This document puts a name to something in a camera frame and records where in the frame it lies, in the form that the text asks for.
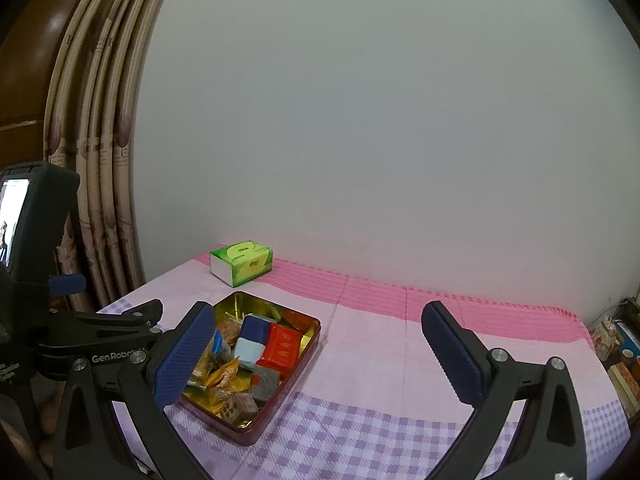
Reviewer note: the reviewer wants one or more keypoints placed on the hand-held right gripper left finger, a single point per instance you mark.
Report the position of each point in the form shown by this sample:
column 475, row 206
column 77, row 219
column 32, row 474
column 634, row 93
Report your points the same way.
column 185, row 355

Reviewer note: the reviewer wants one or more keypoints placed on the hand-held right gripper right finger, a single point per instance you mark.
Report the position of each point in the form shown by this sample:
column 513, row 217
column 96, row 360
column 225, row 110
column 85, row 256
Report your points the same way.
column 450, row 355

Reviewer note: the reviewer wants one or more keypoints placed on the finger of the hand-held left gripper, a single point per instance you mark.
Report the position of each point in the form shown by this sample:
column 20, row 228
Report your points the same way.
column 110, row 322
column 67, row 285

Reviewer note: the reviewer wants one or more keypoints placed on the blue snack packet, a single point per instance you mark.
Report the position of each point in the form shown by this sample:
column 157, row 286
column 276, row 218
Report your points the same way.
column 219, row 342

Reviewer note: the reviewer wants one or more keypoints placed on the orange snack packet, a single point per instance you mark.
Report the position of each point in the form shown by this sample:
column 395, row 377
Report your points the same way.
column 224, row 371

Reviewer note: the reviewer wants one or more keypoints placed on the clear pack of peanut brittle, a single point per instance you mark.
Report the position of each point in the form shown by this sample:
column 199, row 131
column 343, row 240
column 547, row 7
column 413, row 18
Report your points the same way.
column 230, row 331

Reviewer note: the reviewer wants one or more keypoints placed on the yellow snack packet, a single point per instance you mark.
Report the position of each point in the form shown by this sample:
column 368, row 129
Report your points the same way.
column 225, row 395

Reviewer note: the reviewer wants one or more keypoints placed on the dark and light blue packet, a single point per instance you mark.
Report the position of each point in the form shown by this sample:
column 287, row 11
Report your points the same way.
column 252, row 337

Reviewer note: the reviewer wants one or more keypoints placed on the pink cube snack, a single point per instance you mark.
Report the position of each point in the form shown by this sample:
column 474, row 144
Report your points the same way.
column 239, row 409

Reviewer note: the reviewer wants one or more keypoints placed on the grey cube snack red label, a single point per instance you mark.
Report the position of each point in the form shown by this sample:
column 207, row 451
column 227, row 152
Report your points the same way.
column 265, row 382

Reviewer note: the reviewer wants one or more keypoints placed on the red snack packet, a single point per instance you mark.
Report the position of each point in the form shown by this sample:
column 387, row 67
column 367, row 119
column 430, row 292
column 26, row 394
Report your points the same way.
column 280, row 345

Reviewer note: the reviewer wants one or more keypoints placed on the gold and maroon tin box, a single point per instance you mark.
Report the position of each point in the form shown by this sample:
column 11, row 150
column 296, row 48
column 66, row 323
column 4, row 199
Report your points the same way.
column 300, row 360

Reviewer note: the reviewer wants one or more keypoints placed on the person's left hand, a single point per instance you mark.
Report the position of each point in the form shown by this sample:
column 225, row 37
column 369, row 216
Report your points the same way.
column 46, row 417

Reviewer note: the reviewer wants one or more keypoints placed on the pink and purple checked tablecloth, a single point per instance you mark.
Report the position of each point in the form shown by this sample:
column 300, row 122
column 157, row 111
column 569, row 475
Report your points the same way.
column 380, row 390

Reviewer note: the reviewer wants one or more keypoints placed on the beige patterned curtain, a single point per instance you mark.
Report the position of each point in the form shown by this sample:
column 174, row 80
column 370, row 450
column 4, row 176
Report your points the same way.
column 110, row 160

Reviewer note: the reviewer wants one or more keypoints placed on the green tissue pack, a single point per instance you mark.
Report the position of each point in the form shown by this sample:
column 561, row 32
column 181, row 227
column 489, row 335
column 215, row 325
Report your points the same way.
column 242, row 260

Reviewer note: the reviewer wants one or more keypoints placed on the cluttered side shelf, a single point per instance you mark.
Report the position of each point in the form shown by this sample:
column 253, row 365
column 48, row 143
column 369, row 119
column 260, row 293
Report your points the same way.
column 620, row 355

